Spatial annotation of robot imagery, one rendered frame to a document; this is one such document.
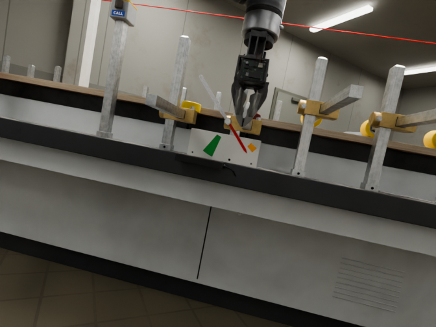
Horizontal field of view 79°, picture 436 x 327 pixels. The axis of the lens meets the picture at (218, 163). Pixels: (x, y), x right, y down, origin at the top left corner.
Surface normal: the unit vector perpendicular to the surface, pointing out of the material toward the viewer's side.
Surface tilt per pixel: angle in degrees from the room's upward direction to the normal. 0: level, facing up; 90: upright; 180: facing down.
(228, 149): 90
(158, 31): 90
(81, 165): 90
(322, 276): 90
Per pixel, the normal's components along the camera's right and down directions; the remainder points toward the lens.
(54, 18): 0.45, 0.15
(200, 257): -0.14, 0.05
